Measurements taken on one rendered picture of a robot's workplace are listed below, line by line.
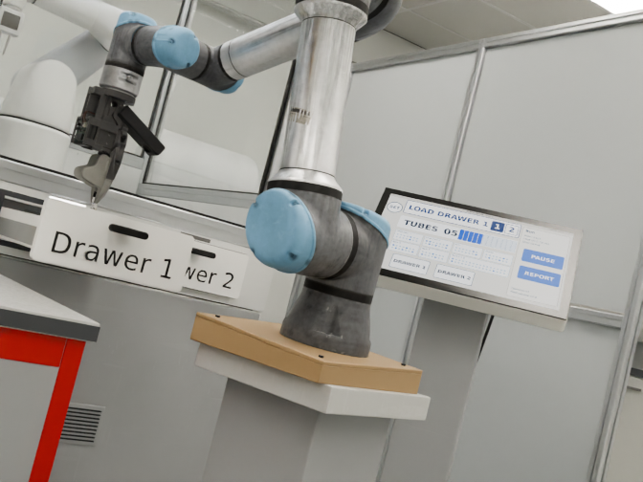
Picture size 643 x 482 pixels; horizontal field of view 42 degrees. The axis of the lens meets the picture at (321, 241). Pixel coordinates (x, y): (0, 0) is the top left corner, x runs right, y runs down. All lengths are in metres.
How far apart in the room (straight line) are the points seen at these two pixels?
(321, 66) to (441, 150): 2.31
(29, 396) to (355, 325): 0.50
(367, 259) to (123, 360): 0.81
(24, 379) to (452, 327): 1.15
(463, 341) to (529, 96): 1.41
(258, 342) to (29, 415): 0.34
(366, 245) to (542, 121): 1.93
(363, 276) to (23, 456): 0.57
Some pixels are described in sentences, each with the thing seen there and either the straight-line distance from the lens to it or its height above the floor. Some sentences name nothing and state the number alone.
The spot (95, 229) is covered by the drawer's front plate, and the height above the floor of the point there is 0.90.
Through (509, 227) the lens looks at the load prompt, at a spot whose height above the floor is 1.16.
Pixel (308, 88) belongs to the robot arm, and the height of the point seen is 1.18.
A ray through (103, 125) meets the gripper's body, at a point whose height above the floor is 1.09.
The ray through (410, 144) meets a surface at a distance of 3.76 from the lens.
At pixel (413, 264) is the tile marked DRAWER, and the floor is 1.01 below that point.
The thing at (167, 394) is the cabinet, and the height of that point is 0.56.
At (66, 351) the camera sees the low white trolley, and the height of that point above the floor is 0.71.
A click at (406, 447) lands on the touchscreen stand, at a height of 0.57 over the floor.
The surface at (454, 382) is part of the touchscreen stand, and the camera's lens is 2.11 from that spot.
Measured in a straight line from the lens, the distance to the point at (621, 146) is 2.91.
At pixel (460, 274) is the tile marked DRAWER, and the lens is 2.04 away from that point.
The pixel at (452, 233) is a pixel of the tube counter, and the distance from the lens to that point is 2.14.
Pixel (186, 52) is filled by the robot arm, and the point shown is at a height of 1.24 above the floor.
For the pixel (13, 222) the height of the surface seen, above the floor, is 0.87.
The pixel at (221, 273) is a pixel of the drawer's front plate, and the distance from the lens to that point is 2.03.
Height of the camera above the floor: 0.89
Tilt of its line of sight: 3 degrees up
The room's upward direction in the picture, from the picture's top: 14 degrees clockwise
